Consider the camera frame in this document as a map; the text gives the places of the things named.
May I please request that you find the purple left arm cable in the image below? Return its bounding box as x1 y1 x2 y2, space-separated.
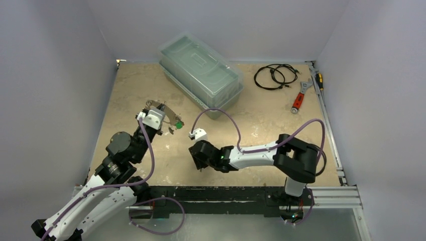
39 118 156 241

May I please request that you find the steel perforated key plate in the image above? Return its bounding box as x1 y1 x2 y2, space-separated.
145 100 183 126

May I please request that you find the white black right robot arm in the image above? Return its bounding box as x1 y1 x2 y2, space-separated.
188 134 319 204

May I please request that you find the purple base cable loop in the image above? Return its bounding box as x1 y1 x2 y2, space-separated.
128 197 186 236

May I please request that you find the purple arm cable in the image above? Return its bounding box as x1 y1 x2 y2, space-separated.
39 118 156 241
190 108 326 227

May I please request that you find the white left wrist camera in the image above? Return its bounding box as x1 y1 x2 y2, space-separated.
136 108 166 130

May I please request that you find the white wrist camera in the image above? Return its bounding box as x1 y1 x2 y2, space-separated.
188 128 208 142
136 108 166 130

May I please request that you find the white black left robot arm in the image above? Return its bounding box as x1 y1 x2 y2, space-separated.
31 104 166 240

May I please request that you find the clear green plastic storage box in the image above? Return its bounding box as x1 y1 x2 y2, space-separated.
158 33 244 119

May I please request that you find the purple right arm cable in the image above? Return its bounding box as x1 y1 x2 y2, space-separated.
190 108 326 227

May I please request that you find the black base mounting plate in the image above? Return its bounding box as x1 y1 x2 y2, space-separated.
130 186 314 221

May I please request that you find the red handled adjustable wrench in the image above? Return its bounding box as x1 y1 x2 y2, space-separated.
290 79 313 114

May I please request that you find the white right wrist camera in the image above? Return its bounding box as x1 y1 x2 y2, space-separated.
188 128 208 142

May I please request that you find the green key tag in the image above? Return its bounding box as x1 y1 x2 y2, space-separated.
174 121 184 130

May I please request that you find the black yellow screwdriver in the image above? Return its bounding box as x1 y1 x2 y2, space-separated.
315 73 324 92

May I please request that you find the black coiled cable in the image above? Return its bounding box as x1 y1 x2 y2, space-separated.
253 63 302 91

